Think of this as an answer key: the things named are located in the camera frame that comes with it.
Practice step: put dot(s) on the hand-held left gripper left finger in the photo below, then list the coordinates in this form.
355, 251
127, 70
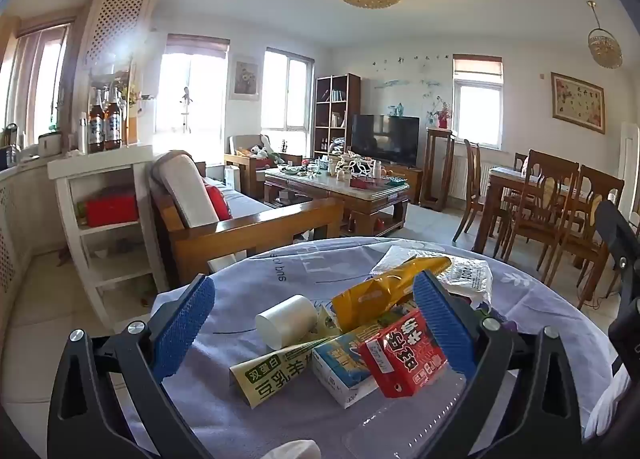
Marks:
182, 324

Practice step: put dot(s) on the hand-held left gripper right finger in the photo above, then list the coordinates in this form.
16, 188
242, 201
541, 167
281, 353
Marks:
442, 324

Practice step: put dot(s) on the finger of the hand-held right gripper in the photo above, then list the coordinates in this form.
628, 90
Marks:
620, 239

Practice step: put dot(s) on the red drink carton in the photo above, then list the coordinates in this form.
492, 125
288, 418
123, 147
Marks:
402, 356

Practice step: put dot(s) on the yellow snack bag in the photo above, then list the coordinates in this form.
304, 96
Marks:
380, 291

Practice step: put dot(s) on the clear plastic wrapper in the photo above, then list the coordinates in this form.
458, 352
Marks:
395, 256

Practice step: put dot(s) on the green and white packet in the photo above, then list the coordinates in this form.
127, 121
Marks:
270, 376

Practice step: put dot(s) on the white paper cup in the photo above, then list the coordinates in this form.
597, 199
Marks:
287, 326

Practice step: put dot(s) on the clear plastic packaging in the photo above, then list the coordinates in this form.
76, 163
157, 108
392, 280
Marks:
400, 426

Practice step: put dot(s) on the blue and white carton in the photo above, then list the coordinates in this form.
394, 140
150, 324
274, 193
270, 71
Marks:
337, 371

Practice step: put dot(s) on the person's right hand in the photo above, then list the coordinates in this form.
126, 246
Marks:
607, 404

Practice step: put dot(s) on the wooden dining chair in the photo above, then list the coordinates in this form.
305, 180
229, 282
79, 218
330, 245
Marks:
520, 161
542, 219
472, 189
590, 239

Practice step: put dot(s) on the white standing air conditioner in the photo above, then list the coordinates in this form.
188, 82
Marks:
629, 159

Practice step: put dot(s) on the purple tablecloth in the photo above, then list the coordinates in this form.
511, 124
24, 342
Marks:
260, 279

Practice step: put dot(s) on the wooden sofa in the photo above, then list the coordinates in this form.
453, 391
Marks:
225, 229

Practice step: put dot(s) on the white shelf unit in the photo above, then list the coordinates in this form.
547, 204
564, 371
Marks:
107, 239

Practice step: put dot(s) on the red cushion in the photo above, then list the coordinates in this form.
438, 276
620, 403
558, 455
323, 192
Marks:
218, 201

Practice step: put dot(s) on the white sofa cushion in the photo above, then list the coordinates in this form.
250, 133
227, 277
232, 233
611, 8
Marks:
182, 189

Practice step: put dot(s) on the red box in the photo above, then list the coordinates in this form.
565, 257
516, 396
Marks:
111, 209

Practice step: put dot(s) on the wooden dining table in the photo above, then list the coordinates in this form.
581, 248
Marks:
495, 179

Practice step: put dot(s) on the framed floral picture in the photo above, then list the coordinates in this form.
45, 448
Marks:
577, 101

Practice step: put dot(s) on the white radiator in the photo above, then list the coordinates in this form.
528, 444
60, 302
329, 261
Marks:
460, 176

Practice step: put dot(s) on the wooden coffee table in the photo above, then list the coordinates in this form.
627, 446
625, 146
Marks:
340, 199

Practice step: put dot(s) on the wooden armchair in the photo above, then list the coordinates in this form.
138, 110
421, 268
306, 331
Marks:
240, 161

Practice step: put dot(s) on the tall wooden stand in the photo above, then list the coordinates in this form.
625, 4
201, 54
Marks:
437, 139

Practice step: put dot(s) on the black television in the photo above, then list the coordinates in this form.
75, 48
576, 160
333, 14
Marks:
385, 139

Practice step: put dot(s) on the gold pendant lamp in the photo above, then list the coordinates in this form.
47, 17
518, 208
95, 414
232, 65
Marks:
604, 44

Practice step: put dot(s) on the red flower vase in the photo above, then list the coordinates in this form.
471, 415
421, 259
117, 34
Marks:
442, 116

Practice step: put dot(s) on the brown beer bottle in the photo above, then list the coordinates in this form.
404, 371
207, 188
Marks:
96, 124
114, 121

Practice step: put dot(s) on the wooden bookshelf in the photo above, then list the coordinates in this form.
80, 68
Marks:
336, 111

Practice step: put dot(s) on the white lattice cabinet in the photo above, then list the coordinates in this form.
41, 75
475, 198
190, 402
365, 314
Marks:
117, 24

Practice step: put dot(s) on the small wall painting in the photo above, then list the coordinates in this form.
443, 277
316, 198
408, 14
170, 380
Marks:
244, 78

